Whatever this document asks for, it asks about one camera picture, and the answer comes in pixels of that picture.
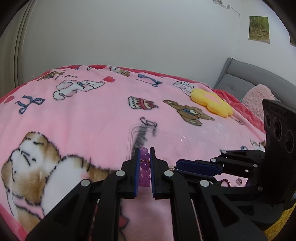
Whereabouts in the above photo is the clear plastic tray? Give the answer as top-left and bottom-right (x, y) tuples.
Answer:
(128, 124), (193, 163)

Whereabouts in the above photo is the white wall cable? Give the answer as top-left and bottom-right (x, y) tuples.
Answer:
(211, 0), (241, 17)

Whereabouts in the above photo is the pink printed blanket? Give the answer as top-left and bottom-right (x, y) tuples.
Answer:
(0, 64), (269, 241)

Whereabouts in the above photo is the grey padded headboard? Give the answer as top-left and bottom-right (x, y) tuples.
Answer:
(214, 57), (296, 110)

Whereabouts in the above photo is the purple bead bracelet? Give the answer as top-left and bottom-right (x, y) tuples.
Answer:
(139, 147), (152, 187)

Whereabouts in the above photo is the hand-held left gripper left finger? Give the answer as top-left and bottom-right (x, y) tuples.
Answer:
(25, 148), (142, 241)

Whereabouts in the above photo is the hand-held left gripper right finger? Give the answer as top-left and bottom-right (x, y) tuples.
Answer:
(150, 147), (274, 241)

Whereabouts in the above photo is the white door frame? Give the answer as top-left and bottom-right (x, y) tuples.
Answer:
(13, 0), (36, 87)

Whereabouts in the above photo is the green wall picture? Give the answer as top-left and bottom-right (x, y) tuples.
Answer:
(248, 16), (271, 44)

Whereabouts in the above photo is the yellow flower cushion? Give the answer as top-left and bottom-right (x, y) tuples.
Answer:
(191, 88), (234, 118)

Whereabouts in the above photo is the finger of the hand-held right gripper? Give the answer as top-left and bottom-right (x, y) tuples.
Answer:
(214, 184), (264, 202)
(176, 150), (265, 177)

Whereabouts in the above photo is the yellow cloth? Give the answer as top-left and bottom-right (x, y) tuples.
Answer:
(264, 201), (296, 241)

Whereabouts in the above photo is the pink plush pillow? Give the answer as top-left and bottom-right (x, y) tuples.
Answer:
(242, 84), (276, 120)

